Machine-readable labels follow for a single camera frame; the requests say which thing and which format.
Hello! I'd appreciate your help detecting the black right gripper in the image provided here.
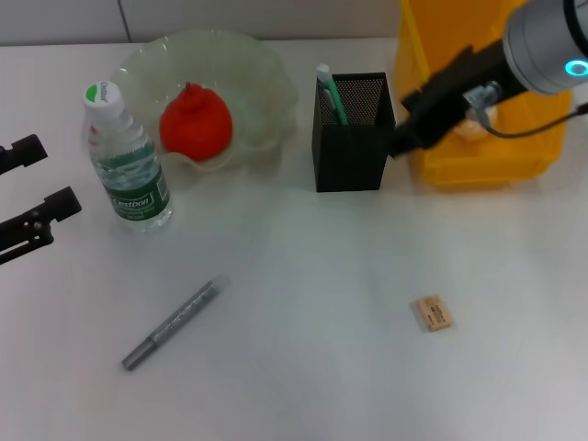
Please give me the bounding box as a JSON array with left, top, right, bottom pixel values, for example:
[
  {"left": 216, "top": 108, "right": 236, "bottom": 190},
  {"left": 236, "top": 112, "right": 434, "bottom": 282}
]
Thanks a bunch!
[{"left": 389, "top": 39, "right": 512, "bottom": 161}]

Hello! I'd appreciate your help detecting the white paper ball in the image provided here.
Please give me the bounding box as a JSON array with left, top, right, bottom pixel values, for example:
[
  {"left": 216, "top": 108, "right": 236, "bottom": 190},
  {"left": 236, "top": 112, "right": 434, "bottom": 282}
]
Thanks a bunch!
[{"left": 452, "top": 106, "right": 501, "bottom": 142}]

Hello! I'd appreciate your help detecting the clear water bottle green label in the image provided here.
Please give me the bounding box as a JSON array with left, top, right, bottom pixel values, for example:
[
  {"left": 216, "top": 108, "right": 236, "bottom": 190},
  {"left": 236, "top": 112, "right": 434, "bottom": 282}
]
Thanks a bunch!
[{"left": 81, "top": 80, "right": 175, "bottom": 234}]

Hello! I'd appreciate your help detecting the green utility knife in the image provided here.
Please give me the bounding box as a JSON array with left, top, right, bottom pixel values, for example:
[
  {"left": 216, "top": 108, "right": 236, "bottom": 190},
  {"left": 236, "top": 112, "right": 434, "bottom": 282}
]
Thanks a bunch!
[{"left": 315, "top": 62, "right": 349, "bottom": 127}]

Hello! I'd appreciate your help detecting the orange fruit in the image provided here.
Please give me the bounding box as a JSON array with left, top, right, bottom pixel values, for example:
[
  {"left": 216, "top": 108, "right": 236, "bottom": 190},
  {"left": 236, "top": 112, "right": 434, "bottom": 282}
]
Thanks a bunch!
[{"left": 159, "top": 81, "right": 234, "bottom": 163}]

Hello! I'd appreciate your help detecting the grey marker pen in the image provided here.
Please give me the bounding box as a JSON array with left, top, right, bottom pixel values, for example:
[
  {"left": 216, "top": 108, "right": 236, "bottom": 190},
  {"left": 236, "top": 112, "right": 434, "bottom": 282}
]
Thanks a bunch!
[{"left": 120, "top": 274, "right": 231, "bottom": 372}]

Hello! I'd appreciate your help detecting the beige eraser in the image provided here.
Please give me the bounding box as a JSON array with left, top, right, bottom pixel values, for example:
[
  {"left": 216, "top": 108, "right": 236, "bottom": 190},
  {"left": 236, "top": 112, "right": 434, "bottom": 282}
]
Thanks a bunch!
[{"left": 415, "top": 295, "right": 456, "bottom": 333}]

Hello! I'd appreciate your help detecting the black mesh pen holder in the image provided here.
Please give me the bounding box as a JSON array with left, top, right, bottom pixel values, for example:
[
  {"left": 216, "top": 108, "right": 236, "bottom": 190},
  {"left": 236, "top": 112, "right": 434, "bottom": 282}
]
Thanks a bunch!
[{"left": 311, "top": 71, "right": 397, "bottom": 193}]

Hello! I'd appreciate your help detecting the green glass fruit plate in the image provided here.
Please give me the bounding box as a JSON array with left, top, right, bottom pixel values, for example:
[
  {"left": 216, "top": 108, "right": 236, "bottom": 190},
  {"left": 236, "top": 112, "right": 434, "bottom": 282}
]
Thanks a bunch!
[{"left": 109, "top": 28, "right": 300, "bottom": 174}]

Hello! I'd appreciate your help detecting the yellow plastic bin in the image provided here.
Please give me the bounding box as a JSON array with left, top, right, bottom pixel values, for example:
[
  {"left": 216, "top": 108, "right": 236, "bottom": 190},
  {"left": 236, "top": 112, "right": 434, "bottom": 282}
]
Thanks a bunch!
[{"left": 394, "top": 0, "right": 573, "bottom": 191}]

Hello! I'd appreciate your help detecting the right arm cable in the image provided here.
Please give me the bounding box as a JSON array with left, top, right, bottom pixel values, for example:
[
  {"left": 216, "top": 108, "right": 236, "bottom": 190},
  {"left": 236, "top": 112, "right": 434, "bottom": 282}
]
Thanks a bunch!
[{"left": 461, "top": 81, "right": 588, "bottom": 139}]

